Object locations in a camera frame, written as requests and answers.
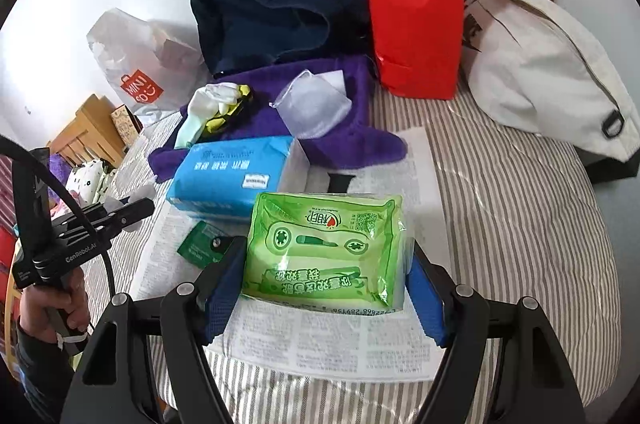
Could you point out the cream canvas bag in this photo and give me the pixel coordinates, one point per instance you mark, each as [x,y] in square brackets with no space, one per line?
[531,66]

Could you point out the white glove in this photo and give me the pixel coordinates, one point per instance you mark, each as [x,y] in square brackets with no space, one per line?
[206,102]

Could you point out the small green packet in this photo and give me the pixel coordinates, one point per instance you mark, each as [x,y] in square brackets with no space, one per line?
[204,245]

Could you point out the blue tissue pack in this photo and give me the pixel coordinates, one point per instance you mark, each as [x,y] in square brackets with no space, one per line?
[221,180]

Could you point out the white sponge block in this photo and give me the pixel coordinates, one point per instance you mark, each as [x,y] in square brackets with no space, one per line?
[335,78]

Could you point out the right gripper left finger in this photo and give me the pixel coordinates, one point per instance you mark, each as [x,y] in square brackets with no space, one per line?
[114,382]

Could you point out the white plush toy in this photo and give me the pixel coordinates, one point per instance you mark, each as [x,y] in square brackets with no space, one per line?
[88,182]

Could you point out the person's left hand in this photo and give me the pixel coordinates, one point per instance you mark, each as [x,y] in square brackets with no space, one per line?
[35,302]

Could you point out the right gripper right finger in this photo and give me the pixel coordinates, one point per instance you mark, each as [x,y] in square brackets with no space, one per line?
[533,381]

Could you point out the purple plush toy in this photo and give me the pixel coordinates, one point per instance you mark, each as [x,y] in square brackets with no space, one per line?
[60,168]

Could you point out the wooden furniture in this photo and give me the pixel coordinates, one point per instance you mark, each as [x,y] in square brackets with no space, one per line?
[99,130]

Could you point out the yellow black armband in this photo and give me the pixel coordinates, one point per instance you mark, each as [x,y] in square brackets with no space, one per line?
[232,111]

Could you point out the green wet wipes pack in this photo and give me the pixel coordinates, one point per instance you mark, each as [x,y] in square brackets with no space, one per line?
[331,253]

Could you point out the sheer white drawstring pouch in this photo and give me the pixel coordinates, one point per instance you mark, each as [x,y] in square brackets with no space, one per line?
[309,107]

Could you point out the newspaper sheet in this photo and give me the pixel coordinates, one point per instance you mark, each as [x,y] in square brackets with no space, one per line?
[390,348]

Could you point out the white Miniso plastic bag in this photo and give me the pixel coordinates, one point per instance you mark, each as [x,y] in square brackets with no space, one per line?
[152,72]

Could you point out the striped bed cover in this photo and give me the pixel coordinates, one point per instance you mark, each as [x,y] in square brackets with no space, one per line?
[521,219]

